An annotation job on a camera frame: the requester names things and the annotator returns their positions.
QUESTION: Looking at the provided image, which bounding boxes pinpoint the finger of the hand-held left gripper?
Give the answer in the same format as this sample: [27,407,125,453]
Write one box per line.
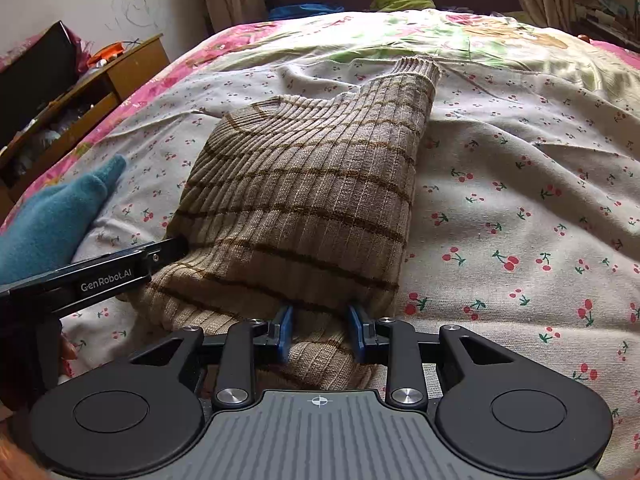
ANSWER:
[146,236,190,272]

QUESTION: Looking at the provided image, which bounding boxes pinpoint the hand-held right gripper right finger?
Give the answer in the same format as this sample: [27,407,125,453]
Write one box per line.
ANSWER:
[347,302,517,407]

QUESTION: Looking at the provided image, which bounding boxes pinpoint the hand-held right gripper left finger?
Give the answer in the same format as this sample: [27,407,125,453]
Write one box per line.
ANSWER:
[129,304,296,409]

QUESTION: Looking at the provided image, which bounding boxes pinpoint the beige striped ribbed sweater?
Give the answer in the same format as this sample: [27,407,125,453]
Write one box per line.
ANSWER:
[119,57,443,392]

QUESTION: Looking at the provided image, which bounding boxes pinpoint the teal fleece cloth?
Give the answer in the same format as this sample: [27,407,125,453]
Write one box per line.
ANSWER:
[0,154,129,287]

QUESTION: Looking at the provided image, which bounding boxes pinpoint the wooden TV cabinet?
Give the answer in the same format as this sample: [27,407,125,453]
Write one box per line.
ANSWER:
[0,34,172,203]

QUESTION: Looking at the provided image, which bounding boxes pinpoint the black monitor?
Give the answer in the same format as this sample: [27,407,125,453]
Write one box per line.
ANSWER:
[0,21,82,149]

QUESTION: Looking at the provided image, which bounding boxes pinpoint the orange toy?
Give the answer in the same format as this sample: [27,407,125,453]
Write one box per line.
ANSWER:
[87,42,127,69]

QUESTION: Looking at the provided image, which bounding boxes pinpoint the floral cherry print bed sheet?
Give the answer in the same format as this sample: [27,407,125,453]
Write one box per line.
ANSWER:
[0,7,640,478]

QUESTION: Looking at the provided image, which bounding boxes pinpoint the pink cloth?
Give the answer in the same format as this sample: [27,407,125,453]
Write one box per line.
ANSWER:
[0,29,92,77]

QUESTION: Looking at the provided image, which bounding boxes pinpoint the blue cloth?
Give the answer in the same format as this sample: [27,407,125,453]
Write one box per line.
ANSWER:
[267,2,347,22]

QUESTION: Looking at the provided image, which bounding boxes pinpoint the cluttered side table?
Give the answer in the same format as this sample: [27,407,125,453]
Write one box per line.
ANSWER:
[570,0,640,52]

